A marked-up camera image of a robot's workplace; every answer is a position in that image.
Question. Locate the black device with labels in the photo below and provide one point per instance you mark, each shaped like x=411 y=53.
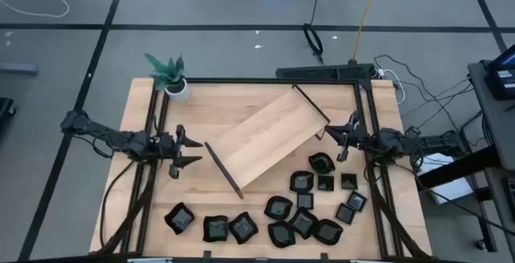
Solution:
x=501 y=84

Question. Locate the black laptop blue screen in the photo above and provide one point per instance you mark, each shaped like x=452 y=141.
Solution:
x=507 y=58

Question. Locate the silver frame bracket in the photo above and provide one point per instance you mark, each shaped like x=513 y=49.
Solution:
x=365 y=261
x=149 y=260

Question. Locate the black aluminium table frame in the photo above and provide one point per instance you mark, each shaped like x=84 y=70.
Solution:
x=241 y=80

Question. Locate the green potted plant leaves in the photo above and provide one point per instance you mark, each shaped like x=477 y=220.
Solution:
x=169 y=74

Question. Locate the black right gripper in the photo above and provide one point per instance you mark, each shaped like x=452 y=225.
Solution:
x=354 y=138

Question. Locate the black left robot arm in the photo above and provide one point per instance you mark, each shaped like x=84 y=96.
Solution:
x=120 y=138

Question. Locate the black square mini plate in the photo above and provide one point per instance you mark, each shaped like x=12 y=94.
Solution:
x=345 y=213
x=349 y=181
x=326 y=183
x=357 y=201
x=305 y=201

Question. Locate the black wavy-edged plate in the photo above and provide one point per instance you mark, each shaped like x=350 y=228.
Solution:
x=301 y=181
x=278 y=208
x=322 y=162
x=303 y=223
x=281 y=234
x=243 y=227
x=179 y=218
x=328 y=231
x=215 y=228

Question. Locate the black table clamp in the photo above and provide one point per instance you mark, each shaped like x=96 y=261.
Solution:
x=207 y=256
x=324 y=257

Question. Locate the grey flat bar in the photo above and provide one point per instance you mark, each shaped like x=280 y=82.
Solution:
x=18 y=68

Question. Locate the white plant pot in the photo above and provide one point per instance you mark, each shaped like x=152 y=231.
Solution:
x=181 y=94

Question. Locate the wooden shelf riser black legs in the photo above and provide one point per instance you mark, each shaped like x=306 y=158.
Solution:
x=265 y=134

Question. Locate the white paper sheet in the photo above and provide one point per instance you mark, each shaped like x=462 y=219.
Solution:
x=450 y=186

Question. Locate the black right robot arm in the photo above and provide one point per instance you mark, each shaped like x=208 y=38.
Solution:
x=402 y=142

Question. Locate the black cart frame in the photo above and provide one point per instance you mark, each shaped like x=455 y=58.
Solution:
x=454 y=168

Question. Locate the grey cart top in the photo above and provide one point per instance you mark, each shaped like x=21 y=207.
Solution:
x=493 y=122

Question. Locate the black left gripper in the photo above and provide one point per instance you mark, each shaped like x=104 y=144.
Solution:
x=179 y=150

